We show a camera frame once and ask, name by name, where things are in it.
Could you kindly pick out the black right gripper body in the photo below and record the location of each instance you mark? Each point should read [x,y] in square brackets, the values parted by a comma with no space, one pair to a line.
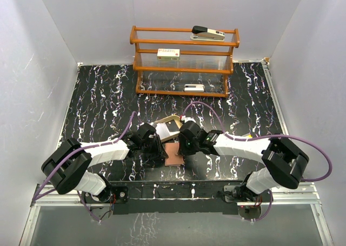
[189,147]

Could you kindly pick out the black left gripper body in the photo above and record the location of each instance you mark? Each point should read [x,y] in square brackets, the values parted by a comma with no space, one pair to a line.
[151,149]

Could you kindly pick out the pink leather card holder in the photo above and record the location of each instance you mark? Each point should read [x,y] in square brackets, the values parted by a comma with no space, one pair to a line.
[174,158]

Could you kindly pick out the beige wooden tray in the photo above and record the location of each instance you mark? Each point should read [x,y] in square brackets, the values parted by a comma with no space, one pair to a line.
[172,117]

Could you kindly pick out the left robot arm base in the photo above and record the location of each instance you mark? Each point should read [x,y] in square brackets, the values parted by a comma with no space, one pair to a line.
[111,195]

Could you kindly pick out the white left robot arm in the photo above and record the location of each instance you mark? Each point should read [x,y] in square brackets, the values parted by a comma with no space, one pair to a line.
[67,168]

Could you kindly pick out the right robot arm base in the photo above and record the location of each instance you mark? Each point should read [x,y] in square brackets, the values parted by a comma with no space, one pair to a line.
[240,193]

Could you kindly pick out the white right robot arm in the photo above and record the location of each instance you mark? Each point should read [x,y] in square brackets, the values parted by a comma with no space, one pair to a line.
[284,162]

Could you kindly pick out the stack of credit cards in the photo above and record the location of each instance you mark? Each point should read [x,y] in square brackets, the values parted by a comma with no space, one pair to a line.
[170,129]

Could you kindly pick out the small white stapler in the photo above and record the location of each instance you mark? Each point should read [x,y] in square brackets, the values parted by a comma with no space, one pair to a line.
[194,88]

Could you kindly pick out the orange wooden shelf rack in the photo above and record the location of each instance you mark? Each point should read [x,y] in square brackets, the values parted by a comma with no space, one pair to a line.
[201,62]

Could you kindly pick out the white staples box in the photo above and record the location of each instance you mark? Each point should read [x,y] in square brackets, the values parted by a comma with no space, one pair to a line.
[168,54]

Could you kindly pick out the black and white stapler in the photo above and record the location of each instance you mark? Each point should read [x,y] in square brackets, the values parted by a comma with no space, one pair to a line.
[201,33]

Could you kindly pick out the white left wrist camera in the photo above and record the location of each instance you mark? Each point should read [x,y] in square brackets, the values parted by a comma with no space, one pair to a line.
[158,127]

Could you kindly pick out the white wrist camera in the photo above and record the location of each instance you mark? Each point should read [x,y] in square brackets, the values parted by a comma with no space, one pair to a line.
[185,119]
[158,127]

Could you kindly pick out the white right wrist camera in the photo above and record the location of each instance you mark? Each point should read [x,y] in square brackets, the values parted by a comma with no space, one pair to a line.
[185,119]

